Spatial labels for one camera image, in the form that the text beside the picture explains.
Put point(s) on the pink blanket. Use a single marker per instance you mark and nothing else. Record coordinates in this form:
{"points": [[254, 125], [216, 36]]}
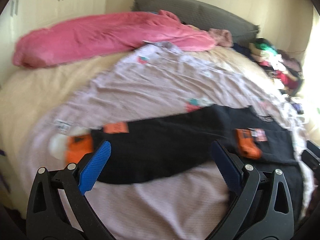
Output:
{"points": [[85, 37]]}

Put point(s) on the dusty pink fuzzy garment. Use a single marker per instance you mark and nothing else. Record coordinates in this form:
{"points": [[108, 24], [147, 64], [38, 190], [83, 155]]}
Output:
{"points": [[222, 37]]}

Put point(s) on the black sweater with orange cuffs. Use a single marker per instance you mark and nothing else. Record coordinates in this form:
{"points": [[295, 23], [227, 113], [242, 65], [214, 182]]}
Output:
{"points": [[144, 150]]}

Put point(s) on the pile of colourful clothes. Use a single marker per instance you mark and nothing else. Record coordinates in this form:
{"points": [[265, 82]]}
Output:
{"points": [[278, 65]]}

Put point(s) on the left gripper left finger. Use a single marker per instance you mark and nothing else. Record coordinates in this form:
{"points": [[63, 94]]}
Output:
{"points": [[57, 206]]}

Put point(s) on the lilac printed bed sheet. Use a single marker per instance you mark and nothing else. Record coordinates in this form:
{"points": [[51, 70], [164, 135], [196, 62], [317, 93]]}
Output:
{"points": [[187, 205]]}

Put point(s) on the grey quilted headboard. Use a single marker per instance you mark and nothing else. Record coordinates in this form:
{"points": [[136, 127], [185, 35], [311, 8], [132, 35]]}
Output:
{"points": [[203, 16]]}

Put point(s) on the white wardrobe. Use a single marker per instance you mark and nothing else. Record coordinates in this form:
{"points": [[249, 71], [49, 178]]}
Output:
{"points": [[19, 17]]}

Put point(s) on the cream bed cover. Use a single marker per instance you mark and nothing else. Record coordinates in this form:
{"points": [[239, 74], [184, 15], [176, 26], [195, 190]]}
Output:
{"points": [[42, 92]]}

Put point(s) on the dark navy garment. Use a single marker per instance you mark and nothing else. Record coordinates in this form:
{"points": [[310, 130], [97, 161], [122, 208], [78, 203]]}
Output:
{"points": [[242, 50]]}

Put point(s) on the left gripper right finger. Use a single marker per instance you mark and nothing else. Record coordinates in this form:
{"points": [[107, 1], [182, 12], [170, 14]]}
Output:
{"points": [[261, 207]]}

